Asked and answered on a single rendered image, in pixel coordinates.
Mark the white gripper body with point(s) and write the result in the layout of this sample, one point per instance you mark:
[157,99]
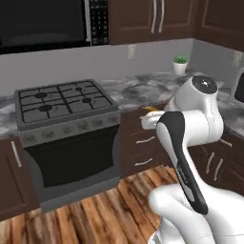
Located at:
[150,121]

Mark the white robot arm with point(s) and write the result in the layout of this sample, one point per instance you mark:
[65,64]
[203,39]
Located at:
[203,117]

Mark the yellow curved fruit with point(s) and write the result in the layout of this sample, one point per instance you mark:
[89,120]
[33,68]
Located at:
[152,108]

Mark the dark wood drawer front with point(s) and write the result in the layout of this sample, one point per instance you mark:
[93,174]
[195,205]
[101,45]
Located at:
[143,163]
[132,119]
[139,141]

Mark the green plant in white pot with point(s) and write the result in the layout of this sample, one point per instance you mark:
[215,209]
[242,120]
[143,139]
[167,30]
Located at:
[180,65]

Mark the black oven door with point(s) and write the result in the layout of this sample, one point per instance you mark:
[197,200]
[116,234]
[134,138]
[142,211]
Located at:
[73,155]

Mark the grey stove with hob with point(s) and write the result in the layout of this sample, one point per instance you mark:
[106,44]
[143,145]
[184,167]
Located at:
[63,105]

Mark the dark wood base cupboard run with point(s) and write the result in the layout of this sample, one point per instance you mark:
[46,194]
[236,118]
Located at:
[228,165]

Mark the white and black appliance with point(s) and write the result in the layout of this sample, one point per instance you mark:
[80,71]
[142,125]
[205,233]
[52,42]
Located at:
[238,87]

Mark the black microwave oven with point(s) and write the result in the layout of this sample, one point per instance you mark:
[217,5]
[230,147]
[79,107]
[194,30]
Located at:
[44,22]

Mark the dark wood base cupboard door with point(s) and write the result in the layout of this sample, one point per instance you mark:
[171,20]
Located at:
[16,184]

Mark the white wall socket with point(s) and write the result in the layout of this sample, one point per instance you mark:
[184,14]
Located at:
[238,57]
[132,51]

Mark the dark wood wall cupboard door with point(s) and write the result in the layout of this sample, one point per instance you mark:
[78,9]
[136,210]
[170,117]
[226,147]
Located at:
[176,17]
[133,19]

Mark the dark wood corner wall cupboard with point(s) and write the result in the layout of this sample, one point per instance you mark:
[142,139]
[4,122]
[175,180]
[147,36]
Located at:
[222,22]

